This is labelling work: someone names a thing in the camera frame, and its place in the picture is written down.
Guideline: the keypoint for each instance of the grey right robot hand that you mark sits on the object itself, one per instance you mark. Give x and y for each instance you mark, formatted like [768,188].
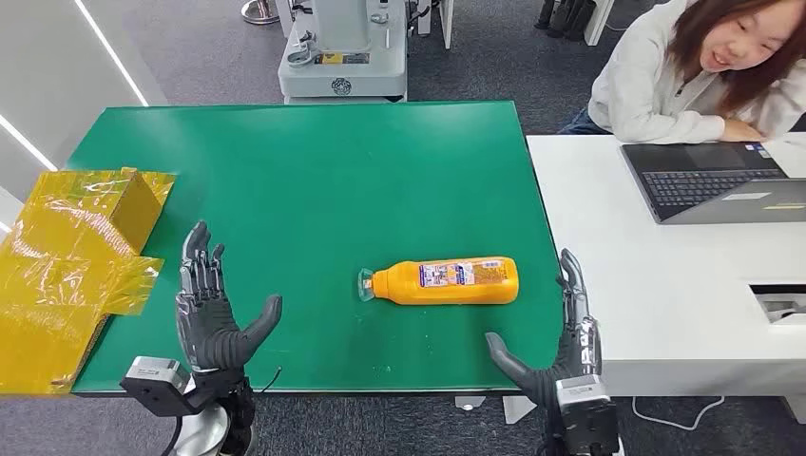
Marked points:
[573,352]

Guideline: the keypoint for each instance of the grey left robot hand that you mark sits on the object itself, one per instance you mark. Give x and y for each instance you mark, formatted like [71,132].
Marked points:
[211,327]

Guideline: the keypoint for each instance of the orange plastic bottle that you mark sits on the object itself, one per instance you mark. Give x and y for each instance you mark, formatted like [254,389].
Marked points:
[403,286]

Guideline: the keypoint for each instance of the white table foot plate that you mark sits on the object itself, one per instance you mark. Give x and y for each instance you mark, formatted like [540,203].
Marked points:
[469,403]
[515,409]

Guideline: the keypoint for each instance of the white desk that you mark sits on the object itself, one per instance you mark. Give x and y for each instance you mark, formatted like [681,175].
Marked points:
[661,283]

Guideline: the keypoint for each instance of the yellow tape-wrapped cardboard box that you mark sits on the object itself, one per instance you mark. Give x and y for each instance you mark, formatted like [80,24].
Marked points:
[57,270]

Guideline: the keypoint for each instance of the green table mat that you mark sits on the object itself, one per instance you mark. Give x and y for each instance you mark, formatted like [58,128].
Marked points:
[315,189]

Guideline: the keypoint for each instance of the dark grey laptop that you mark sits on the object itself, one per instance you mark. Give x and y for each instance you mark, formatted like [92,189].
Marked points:
[699,182]

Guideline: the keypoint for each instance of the person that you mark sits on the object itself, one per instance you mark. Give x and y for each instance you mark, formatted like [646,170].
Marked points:
[655,88]

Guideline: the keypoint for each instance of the white machine base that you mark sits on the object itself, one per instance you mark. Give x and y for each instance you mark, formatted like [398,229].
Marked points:
[352,69]

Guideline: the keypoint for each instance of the chrome stand base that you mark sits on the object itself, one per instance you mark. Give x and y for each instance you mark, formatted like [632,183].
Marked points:
[259,12]

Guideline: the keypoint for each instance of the white furniture panel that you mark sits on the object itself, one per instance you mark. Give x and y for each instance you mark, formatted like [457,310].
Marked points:
[598,22]

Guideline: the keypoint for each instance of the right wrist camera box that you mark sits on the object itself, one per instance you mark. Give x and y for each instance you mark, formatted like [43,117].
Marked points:
[585,415]

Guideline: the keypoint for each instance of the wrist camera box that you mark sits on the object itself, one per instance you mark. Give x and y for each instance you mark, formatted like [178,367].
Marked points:
[154,385]
[585,415]

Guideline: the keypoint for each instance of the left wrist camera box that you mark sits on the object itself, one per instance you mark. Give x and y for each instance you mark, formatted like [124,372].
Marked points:
[154,385]

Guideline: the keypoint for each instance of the white furniture post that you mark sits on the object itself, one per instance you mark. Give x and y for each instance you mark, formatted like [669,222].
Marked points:
[446,22]

